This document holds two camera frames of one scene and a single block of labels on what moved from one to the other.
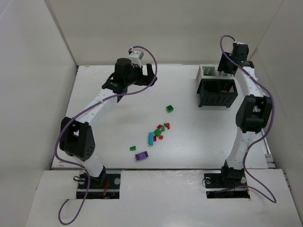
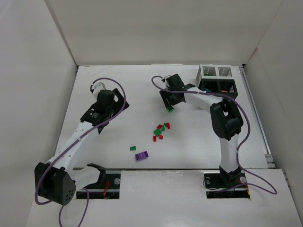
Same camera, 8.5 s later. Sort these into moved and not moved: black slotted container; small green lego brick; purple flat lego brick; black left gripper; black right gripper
Moved: black left gripper; black right gripper
Not moved: black slotted container; purple flat lego brick; small green lego brick
